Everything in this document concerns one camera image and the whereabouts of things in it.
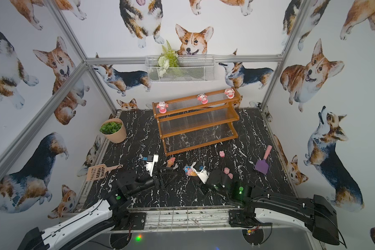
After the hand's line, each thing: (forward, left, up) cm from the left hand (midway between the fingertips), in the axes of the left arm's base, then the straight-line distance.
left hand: (175, 171), depth 69 cm
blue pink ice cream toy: (0, -6, -1) cm, 6 cm away
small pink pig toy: (+18, -25, -18) cm, 36 cm away
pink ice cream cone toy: (+13, +6, -18) cm, 23 cm away
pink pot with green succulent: (+29, +39, -7) cm, 49 cm away
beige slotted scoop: (+9, +46, -20) cm, 51 cm away
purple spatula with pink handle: (+11, -49, -20) cm, 54 cm away
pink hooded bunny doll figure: (+30, +7, +11) cm, 33 cm away
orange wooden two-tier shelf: (+45, -6, -20) cm, 50 cm away
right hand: (0, -7, -4) cm, 8 cm away
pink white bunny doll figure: (+40, -29, +11) cm, 50 cm away
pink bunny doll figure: (+36, -14, +11) cm, 40 cm away
